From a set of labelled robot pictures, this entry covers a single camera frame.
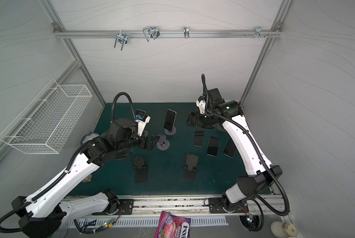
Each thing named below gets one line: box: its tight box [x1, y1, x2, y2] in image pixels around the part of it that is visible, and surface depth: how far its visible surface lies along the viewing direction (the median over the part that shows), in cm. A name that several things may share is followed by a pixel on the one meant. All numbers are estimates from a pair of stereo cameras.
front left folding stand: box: [131, 156, 148, 183], surface depth 84 cm
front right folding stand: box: [183, 153, 199, 181], surface depth 82 cm
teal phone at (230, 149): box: [222, 136, 237, 159], surface depth 95 cm
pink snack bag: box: [154, 210, 192, 238], surface depth 68 cm
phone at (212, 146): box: [206, 135, 221, 158], surface depth 97 cm
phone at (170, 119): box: [163, 109, 178, 132], surface depth 97 cm
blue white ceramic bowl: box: [80, 132, 100, 146], surface depth 97 cm
